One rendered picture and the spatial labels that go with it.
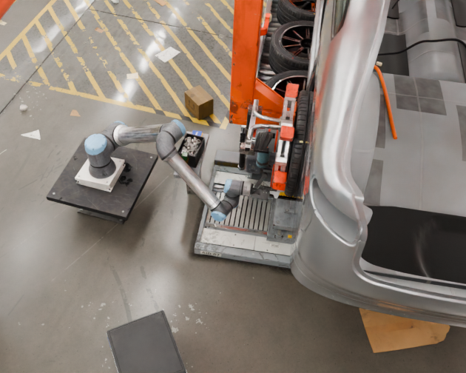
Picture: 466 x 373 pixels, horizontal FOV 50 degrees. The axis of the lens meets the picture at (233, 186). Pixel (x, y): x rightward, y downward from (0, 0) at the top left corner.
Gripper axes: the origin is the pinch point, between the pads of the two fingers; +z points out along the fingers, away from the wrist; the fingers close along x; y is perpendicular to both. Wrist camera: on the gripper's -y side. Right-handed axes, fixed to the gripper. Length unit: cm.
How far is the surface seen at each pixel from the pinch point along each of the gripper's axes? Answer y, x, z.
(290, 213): 19.8, -38.6, 9.0
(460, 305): 27, 101, 79
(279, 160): -19.4, 27.0, -5.3
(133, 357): 98, 56, -69
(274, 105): -54, -40, -13
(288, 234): 34, -35, 9
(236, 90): -60, -31, -40
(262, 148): -25.2, 24.3, -15.6
